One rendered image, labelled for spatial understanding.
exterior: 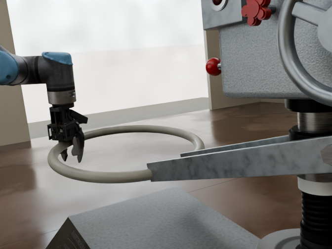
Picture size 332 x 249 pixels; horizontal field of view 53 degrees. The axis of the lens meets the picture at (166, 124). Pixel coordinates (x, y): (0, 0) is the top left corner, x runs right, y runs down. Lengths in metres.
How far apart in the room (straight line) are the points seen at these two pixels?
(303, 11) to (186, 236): 0.52
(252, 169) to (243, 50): 0.21
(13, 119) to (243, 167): 6.74
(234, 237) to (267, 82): 0.37
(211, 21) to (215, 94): 8.19
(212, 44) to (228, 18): 8.19
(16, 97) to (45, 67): 6.07
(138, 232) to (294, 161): 0.40
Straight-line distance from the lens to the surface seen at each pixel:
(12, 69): 0.99
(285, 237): 0.69
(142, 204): 0.93
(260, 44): 0.47
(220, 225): 0.78
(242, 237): 0.73
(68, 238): 0.87
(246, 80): 0.49
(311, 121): 0.53
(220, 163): 0.63
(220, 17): 0.50
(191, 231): 0.76
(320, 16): 0.37
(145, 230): 0.79
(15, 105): 7.18
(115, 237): 0.78
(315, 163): 0.51
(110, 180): 0.85
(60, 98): 1.11
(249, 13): 0.43
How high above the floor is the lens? 1.16
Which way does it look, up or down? 10 degrees down
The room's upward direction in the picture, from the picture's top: 6 degrees counter-clockwise
